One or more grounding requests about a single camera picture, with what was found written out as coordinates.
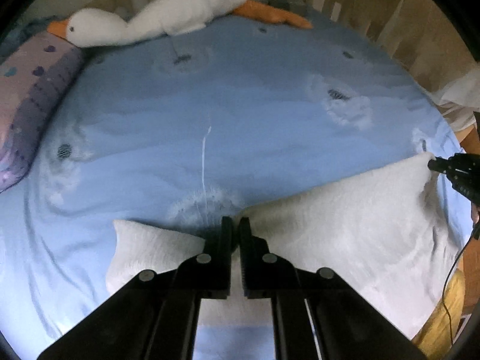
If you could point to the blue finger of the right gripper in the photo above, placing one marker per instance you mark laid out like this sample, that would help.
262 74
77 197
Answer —
441 165

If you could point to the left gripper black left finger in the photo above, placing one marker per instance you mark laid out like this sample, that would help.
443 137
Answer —
154 316

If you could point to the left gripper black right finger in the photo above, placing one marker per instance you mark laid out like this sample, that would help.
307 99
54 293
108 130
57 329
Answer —
316 315

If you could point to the light grey pants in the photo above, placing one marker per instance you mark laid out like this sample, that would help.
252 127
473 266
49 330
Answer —
382 231

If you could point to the blue dandelion bed sheet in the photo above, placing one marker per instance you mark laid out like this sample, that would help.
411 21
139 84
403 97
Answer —
180 131

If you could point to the purple pink folded quilt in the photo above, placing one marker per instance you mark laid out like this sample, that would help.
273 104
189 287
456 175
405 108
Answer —
33 81

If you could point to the white goose plush toy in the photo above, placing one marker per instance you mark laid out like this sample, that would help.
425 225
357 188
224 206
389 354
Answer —
92 27

